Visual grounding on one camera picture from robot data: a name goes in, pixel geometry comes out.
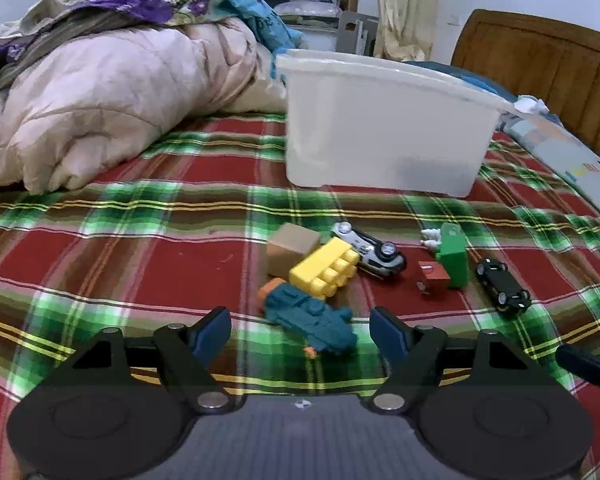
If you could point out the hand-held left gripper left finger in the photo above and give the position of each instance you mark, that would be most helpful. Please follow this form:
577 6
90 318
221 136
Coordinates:
212 331

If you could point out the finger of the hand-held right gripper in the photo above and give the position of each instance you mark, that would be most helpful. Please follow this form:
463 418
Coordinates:
582 362

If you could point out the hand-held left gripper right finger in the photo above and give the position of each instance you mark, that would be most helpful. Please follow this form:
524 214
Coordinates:
386 331

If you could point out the small red block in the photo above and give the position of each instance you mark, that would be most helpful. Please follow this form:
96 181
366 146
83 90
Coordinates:
432 276

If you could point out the white toy car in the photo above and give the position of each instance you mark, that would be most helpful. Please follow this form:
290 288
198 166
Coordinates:
375 253

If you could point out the teal orange toy blaster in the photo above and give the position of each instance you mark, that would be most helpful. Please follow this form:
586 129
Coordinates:
305 316

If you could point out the yellow building block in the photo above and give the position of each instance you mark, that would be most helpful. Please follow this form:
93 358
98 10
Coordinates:
320 270

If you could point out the small white toy figure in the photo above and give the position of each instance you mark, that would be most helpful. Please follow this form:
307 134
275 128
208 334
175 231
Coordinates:
430 239

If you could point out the green block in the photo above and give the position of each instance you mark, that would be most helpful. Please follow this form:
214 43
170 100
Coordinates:
455 255

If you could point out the black toy car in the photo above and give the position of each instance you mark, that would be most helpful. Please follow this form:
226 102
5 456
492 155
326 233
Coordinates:
502 286

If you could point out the small cardboard box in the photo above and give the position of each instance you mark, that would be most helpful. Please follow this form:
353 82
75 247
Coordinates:
290 247

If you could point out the white plastic container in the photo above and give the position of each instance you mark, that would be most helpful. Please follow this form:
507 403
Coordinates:
380 125

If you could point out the red green plaid bed sheet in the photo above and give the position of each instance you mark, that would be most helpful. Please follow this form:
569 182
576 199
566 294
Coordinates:
130 240

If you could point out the light patterned pillow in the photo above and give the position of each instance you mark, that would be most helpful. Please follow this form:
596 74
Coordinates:
555 145

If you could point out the pink quilt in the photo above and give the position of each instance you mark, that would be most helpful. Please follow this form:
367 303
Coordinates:
105 100

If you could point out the crumpled white tissue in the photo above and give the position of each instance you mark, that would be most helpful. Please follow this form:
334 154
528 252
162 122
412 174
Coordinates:
532 105

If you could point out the blue pillow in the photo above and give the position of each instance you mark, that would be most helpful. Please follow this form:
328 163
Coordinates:
475 80

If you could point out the grey chair back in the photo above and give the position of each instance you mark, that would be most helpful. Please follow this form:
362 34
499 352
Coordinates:
352 30

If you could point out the wooden headboard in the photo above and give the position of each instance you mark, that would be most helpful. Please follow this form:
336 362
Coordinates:
555 60

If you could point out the cream curtain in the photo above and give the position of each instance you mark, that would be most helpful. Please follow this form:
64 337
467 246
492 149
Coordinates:
405 10

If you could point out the olive brown cloth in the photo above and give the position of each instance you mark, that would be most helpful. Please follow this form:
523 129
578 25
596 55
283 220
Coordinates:
80 25

